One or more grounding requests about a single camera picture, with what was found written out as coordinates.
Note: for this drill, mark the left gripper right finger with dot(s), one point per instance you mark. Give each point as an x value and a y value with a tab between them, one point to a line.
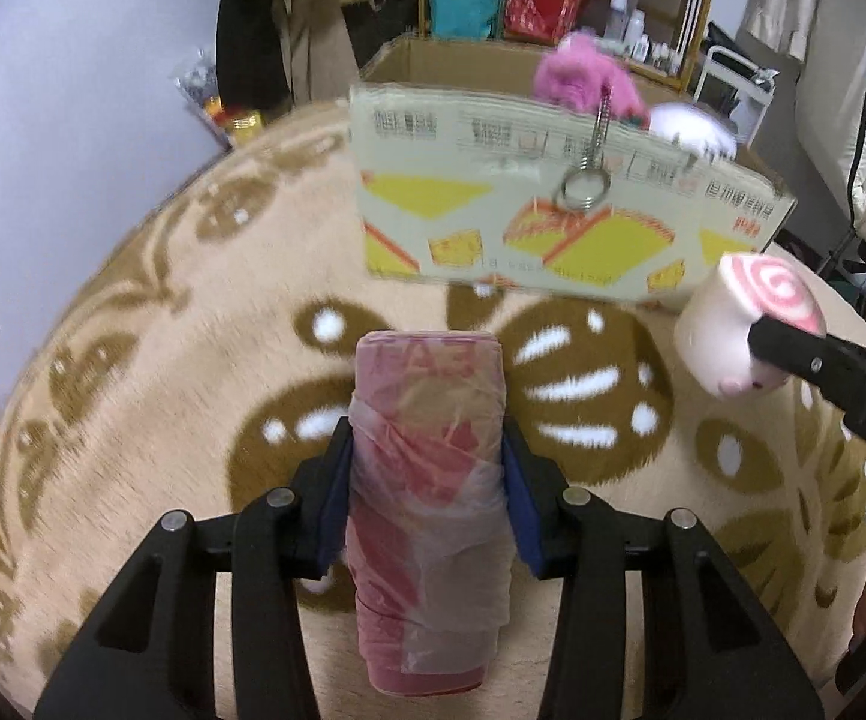
711	648

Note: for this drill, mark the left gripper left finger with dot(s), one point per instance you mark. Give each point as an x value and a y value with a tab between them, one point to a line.
147	648

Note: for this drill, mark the pink swirl roll plush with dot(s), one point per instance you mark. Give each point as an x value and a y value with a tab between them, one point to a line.
711	334

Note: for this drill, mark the pink plastic bag roll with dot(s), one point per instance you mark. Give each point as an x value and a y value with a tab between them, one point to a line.
428	543

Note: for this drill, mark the white pompom plush toy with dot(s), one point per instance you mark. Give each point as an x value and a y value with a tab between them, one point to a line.
694	129

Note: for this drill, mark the beige brown patterned rug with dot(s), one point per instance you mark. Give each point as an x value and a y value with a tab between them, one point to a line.
214	351

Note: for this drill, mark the white rolling cart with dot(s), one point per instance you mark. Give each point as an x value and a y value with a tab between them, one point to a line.
737	88

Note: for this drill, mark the pink bear plush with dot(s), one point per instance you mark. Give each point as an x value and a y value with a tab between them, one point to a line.
577	75

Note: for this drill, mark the wooden shelf unit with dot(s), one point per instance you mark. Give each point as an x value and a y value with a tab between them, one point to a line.
657	39

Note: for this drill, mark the printed cardboard box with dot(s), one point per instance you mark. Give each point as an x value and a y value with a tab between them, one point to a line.
463	176

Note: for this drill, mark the beige trench coat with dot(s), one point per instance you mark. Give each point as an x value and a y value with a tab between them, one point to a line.
319	60

